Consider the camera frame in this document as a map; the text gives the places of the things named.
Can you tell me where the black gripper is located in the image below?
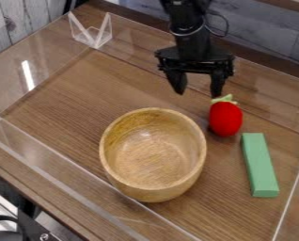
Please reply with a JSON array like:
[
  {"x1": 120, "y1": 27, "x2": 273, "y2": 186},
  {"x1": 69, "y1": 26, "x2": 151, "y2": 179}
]
[{"x1": 155, "y1": 28, "x2": 235, "y2": 98}]

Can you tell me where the red strawberry toy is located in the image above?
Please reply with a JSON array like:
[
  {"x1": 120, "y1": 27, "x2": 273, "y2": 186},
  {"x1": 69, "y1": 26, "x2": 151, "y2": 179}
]
[{"x1": 208, "y1": 94, "x2": 243, "y2": 137}]

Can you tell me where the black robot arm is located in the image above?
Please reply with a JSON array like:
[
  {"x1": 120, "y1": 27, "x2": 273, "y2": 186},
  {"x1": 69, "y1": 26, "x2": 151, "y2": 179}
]
[{"x1": 155, "y1": 0, "x2": 235, "y2": 98}]

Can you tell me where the wooden bowl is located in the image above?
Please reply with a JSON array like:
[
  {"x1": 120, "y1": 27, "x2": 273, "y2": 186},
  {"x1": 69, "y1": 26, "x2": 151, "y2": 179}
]
[{"x1": 99, "y1": 107, "x2": 207, "y2": 202}]

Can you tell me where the green rectangular block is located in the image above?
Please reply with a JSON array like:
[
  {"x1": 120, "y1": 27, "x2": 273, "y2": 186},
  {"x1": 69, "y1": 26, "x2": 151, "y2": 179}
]
[{"x1": 241, "y1": 133, "x2": 280, "y2": 198}]

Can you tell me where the clear acrylic tray enclosure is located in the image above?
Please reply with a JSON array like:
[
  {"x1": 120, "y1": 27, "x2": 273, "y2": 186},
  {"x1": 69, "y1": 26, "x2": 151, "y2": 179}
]
[{"x1": 0, "y1": 16, "x2": 299, "y2": 241}]

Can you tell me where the black clamp mount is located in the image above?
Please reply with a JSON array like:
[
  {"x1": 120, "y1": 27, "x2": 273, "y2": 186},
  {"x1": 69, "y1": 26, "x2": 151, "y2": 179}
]
[{"x1": 17, "y1": 210, "x2": 60, "y2": 241}]

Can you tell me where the black cable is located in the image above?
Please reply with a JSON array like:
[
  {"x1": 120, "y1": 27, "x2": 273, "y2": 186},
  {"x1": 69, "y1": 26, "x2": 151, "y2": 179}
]
[{"x1": 0, "y1": 216, "x2": 20, "y2": 233}]

